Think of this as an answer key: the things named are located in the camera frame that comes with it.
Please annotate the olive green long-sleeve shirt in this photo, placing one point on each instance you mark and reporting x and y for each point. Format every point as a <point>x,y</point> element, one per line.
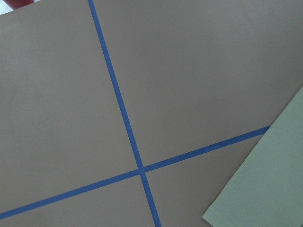
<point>267,189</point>

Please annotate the red object at corner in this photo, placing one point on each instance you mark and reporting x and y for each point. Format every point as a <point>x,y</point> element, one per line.
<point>16,4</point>

